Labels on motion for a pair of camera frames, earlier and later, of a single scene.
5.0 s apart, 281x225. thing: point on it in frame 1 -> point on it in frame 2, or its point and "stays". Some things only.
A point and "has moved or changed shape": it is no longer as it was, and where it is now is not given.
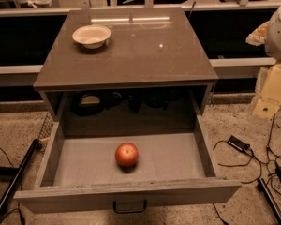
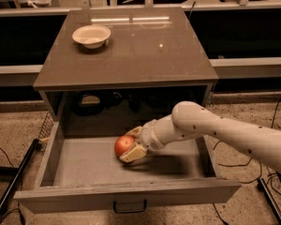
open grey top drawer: (79, 172) stays
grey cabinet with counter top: (126, 64) stays
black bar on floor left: (7, 193) stays
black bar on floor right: (272, 202) stays
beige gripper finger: (274, 91) -> (135, 153)
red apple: (126, 155) has moved or changed shape
